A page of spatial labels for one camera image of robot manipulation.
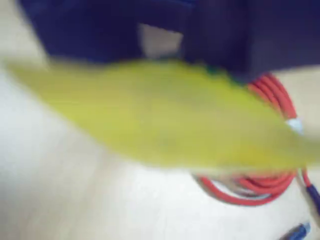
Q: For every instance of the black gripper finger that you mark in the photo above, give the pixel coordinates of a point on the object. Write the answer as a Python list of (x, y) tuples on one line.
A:
[(87, 32), (250, 37)]

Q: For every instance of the yellow instant coffee stick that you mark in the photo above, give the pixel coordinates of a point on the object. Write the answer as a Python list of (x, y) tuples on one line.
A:
[(150, 112)]

